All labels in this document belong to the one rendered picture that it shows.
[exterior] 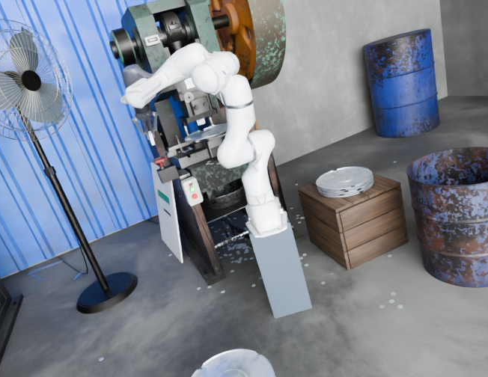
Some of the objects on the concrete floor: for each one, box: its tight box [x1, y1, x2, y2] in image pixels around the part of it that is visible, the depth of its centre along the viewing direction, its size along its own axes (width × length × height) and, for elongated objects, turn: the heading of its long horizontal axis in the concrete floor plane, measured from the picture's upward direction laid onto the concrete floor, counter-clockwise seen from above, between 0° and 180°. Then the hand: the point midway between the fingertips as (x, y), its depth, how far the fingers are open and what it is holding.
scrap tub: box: [406, 147, 488, 288], centre depth 164 cm, size 42×42×48 cm
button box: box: [147, 177, 204, 231], centre depth 263 cm, size 145×25×62 cm, turn 60°
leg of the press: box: [143, 120, 226, 286], centre depth 240 cm, size 92×12×90 cm, turn 60°
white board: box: [150, 162, 183, 263], centre depth 260 cm, size 14×50×59 cm, turn 63°
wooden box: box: [298, 173, 409, 271], centre depth 207 cm, size 40×38×35 cm
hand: (151, 138), depth 191 cm, fingers closed
